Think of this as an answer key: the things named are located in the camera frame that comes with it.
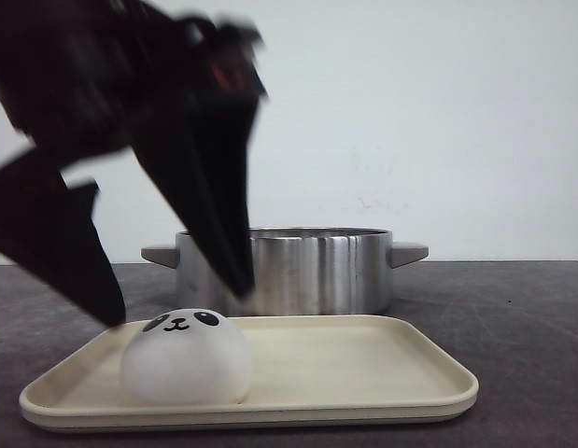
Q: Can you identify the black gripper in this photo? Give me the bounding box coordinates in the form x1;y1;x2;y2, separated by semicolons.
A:
0;1;263;298

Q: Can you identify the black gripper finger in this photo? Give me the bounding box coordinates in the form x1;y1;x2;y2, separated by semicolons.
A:
0;148;126;327

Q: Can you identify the panda bun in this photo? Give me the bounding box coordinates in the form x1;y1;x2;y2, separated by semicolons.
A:
120;308;253;405

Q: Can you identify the stainless steel steamer pot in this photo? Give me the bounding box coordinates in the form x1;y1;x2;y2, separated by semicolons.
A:
141;227;429;316

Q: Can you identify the cream rectangular tray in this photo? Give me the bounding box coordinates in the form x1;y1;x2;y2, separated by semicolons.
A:
19;315;479;432

